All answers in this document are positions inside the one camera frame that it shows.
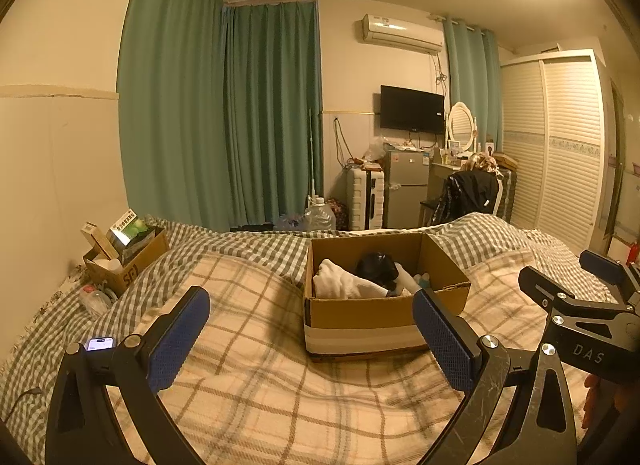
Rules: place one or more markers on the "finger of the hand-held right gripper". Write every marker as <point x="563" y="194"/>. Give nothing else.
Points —
<point x="600" y="262"/>
<point x="537" y="282"/>

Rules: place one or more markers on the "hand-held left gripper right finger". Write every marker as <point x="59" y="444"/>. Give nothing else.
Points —
<point x="445" y="340"/>

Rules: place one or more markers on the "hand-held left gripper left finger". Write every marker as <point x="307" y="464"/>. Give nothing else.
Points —
<point x="180" y="340"/>

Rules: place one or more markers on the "white tube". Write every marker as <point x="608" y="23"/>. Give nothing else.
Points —
<point x="410" y="280"/>

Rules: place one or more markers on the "large cardboard box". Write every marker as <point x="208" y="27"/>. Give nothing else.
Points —
<point x="360" y="320"/>

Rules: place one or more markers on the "black cloth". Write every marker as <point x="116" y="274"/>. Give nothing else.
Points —
<point x="377" y="267"/>

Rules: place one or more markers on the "white cloth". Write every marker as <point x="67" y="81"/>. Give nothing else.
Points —
<point x="345" y="280"/>

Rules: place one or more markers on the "person's right hand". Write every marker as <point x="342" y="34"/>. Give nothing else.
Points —
<point x="592" y="397"/>

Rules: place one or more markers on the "red fire extinguisher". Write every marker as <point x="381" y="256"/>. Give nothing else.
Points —
<point x="632" y="252"/>

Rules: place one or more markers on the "smartphone with lit screen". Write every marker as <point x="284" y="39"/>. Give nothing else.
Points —
<point x="100" y="343"/>

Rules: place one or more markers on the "small cardboard box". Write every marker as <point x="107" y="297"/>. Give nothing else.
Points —
<point x="142" y="262"/>

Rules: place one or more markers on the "clear plastic bottle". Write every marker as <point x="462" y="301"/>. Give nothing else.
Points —
<point x="97" y="300"/>

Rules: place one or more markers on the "silver suitcase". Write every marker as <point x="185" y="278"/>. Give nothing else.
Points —
<point x="507" y="195"/>

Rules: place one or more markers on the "beige plaid blanket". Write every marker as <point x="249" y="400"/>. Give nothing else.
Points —
<point x="275" y="395"/>

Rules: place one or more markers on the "black jacket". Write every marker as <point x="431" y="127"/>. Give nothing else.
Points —
<point x="470" y="195"/>

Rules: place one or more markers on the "green checked blanket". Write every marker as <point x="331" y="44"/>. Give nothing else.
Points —
<point x="240" y="245"/>

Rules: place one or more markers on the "white slatted wardrobe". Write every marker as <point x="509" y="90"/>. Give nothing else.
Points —
<point x="555" y="155"/>

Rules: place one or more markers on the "green and white carton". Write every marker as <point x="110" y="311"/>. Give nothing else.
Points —
<point x="130" y="230"/>

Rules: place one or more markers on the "brown flat box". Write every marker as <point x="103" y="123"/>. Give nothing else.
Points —
<point x="505" y="161"/>

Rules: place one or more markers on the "beige carton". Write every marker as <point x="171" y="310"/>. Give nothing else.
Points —
<point x="100" y="240"/>

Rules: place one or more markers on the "dark wooden chair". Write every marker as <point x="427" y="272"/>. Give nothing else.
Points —
<point x="425" y="207"/>

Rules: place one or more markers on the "tan fluffy item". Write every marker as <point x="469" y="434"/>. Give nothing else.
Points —
<point x="477" y="162"/>

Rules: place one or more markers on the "silver small fridge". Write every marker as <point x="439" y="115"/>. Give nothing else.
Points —
<point x="405" y="190"/>

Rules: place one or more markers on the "white ribbed suitcase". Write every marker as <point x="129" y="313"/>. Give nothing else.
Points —
<point x="365" y="200"/>

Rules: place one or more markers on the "dark patterned bag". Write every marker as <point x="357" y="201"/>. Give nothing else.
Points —
<point x="337" y="212"/>

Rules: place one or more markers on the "white oval mirror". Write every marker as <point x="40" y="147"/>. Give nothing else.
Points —
<point x="461" y="126"/>

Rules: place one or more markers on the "clear water jug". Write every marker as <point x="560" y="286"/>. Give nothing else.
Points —
<point x="320" y="217"/>

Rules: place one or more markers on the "clear plastic bag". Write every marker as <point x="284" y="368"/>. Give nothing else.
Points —
<point x="377" y="149"/>

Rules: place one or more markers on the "narrow green curtain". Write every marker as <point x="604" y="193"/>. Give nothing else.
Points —
<point x="472" y="75"/>

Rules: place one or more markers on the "white pole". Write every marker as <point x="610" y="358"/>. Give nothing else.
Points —
<point x="312" y="155"/>

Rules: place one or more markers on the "wide green curtain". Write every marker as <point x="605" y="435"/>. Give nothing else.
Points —
<point x="170" y="95"/>

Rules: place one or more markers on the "white air conditioner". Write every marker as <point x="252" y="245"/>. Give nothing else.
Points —
<point x="400" y="32"/>

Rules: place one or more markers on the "black wall television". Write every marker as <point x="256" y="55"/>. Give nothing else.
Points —
<point x="412" y="109"/>

